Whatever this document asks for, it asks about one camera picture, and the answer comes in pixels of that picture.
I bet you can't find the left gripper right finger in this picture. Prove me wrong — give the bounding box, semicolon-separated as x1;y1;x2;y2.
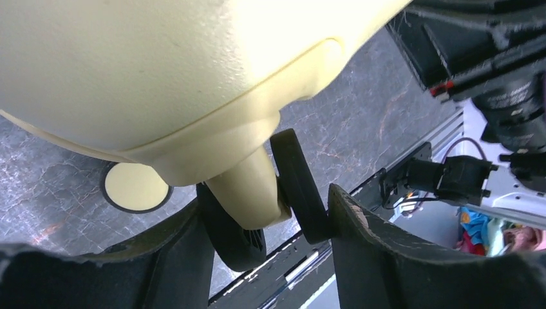
328;184;545;308

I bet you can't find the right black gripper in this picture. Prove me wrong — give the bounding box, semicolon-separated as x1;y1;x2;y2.
386;1;545;101

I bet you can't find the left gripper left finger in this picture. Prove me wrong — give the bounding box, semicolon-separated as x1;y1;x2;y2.
1;201;214;308

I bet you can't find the yellow hard-shell suitcase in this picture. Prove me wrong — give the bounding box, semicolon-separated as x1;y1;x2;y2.
1;1;408;272

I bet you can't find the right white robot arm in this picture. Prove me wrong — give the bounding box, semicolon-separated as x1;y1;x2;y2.
386;1;545;229

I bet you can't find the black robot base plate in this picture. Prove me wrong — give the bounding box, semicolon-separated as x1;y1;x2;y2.
208;142;434;309

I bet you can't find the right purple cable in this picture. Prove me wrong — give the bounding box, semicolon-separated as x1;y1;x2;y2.
441;136;489;165

